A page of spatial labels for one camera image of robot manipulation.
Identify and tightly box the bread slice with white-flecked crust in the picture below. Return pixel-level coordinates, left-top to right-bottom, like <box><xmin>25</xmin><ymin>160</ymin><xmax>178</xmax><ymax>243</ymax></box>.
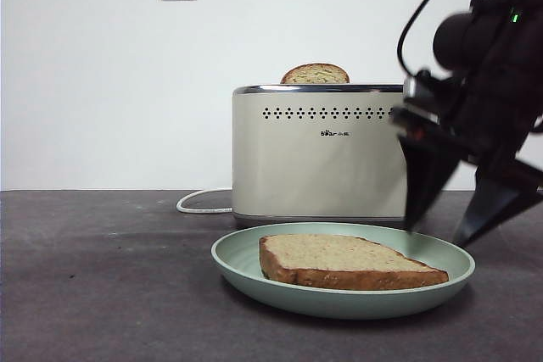
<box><xmin>259</xmin><ymin>233</ymin><xmax>450</xmax><ymax>291</ymax></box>

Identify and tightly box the pale green plate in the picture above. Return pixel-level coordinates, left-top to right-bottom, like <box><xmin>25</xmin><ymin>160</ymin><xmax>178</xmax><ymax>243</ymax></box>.
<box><xmin>210</xmin><ymin>221</ymin><xmax>477</xmax><ymax>321</ymax></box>

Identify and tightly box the cream toaster with chrome top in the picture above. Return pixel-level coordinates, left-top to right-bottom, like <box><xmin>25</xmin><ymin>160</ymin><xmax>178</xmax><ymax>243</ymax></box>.
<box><xmin>232</xmin><ymin>83</ymin><xmax>411</xmax><ymax>230</ymax></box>

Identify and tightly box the toasted bread slice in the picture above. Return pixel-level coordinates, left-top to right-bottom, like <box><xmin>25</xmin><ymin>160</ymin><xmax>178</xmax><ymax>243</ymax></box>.
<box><xmin>279</xmin><ymin>63</ymin><xmax>351</xmax><ymax>85</ymax></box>

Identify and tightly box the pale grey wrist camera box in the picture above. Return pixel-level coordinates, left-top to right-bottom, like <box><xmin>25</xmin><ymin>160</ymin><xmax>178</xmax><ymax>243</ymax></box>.
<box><xmin>401</xmin><ymin>68</ymin><xmax>445</xmax><ymax>104</ymax></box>

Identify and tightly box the white toaster power cable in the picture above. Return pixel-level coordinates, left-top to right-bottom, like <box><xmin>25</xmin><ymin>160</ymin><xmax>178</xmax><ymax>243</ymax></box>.
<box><xmin>176</xmin><ymin>188</ymin><xmax>234</xmax><ymax>215</ymax></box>

